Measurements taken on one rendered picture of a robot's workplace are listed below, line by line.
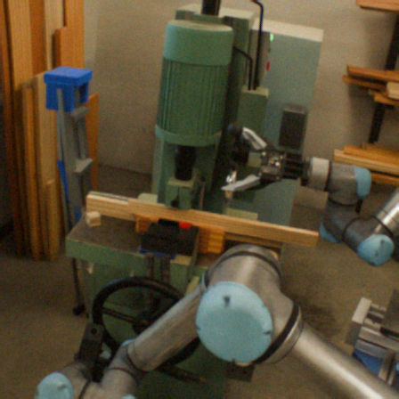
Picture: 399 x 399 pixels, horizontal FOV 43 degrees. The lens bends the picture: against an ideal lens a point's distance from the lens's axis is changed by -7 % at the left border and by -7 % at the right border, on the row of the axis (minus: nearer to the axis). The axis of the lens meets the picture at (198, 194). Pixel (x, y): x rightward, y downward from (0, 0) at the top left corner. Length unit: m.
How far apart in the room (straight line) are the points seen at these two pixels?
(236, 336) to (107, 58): 3.36
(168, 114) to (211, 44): 0.22
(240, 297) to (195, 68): 0.71
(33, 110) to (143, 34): 1.38
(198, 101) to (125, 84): 2.65
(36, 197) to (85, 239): 1.39
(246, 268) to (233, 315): 0.09
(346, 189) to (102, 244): 0.67
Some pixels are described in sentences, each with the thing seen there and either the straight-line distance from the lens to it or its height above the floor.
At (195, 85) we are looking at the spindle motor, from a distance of 1.34.
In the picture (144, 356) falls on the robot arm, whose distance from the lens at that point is 1.09.
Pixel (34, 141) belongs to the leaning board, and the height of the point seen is 0.70.
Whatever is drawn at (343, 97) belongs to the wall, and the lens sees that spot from 3.71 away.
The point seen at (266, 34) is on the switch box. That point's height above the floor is 1.47.
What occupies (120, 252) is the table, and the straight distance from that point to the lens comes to 1.47.
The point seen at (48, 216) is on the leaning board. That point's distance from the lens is 2.90.
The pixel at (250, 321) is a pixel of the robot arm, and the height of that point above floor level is 1.22.
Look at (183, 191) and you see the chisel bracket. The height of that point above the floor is 1.05.
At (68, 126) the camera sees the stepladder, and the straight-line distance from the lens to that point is 2.25.
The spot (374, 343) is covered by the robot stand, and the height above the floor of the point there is 0.72.
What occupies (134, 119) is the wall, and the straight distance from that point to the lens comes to 4.02.
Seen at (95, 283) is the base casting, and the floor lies 0.77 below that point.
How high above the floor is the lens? 1.68
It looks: 26 degrees down
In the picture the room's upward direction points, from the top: 7 degrees clockwise
